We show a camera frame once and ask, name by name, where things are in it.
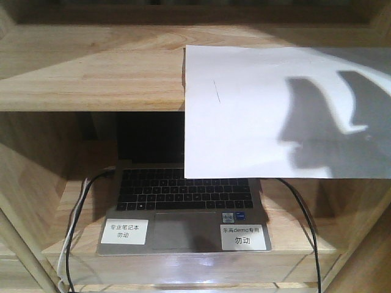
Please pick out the white label sticker right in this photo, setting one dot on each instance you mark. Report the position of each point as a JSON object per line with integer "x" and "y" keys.
{"x": 242, "y": 238}

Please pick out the white label sticker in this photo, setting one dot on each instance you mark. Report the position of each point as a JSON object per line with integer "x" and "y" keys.
{"x": 242, "y": 238}
{"x": 124, "y": 231}

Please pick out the silver laptop black keyboard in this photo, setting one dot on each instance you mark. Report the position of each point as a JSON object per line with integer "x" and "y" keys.
{"x": 184, "y": 215}

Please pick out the white paper sheet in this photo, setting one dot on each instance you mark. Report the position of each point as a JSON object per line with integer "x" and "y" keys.
{"x": 287, "y": 112}

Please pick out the white label sticker left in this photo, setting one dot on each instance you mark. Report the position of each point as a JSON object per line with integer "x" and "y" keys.
{"x": 124, "y": 231}

